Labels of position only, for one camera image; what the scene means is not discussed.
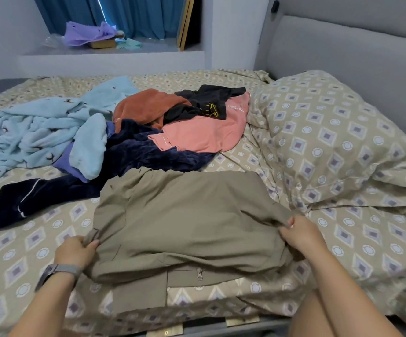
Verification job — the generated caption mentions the grey band wristwatch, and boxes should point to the grey band wristwatch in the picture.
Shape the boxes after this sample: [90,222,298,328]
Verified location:
[34,262,83,291]

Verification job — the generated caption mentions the olive green trousers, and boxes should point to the olive green trousers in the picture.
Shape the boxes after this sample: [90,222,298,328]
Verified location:
[84,167,296,315]

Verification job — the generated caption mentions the teal small item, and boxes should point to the teal small item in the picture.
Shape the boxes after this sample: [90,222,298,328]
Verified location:
[115,37,143,51]

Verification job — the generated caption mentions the pink shirt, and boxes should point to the pink shirt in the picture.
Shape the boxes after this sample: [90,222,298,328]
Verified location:
[147,91,252,154]

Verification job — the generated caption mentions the purple cloth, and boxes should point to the purple cloth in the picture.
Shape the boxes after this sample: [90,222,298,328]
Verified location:
[63,21,119,48]

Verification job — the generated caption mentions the leaning wooden picture frames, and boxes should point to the leaning wooden picture frames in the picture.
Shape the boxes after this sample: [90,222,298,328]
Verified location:
[175,0,204,52]

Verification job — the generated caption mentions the person's right hand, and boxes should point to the person's right hand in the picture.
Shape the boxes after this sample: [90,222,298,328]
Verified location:
[278,214,329,262]

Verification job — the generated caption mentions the grey upholstered headboard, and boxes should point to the grey upholstered headboard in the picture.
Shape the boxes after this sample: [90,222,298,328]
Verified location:
[255,0,406,208]

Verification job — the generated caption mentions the black garment yellow print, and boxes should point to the black garment yellow print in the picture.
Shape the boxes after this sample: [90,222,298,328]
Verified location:
[162,84,247,126]

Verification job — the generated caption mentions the person's left forearm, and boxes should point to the person's left forearm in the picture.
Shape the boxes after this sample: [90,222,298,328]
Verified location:
[8,273,81,337]

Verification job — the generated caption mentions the person's left hand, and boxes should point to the person's left hand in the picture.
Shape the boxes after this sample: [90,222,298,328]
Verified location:
[53,235,101,272]

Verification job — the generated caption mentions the clear plastic bag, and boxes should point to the clear plastic bag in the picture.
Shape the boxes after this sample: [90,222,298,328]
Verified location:
[43,33,67,50]

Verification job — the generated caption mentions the light blue fleece pajama pants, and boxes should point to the light blue fleece pajama pants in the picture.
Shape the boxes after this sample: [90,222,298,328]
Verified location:
[0,75,141,192]

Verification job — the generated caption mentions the purple-blue garment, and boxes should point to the purple-blue garment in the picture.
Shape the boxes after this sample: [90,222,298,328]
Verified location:
[52,120,117,184]

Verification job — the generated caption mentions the navy velvet garment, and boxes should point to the navy velvet garment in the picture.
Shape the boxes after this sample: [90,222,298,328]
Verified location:
[0,119,218,233]

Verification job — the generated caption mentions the bed with patterned beige sheet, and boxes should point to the bed with patterned beige sheet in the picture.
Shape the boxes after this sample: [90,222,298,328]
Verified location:
[0,0,406,337]

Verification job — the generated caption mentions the patterned beige pillow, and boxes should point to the patterned beige pillow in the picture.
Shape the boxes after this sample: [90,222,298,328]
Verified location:
[247,69,406,211]

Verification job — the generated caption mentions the light blue fleece garment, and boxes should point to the light blue fleece garment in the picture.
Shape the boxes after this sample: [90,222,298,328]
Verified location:
[68,112,109,182]

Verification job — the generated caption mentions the blue curtain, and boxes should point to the blue curtain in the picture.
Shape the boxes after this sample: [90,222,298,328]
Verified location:
[33,0,187,41]

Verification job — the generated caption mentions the person's right forearm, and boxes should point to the person's right forearm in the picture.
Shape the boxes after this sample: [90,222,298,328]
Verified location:
[308,245,404,337]

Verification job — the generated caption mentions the small wooden box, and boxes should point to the small wooden box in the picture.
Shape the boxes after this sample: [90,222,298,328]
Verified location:
[89,38,118,50]

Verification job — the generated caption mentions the rust brown garment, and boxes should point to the rust brown garment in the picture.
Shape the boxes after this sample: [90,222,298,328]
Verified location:
[112,88,193,134]

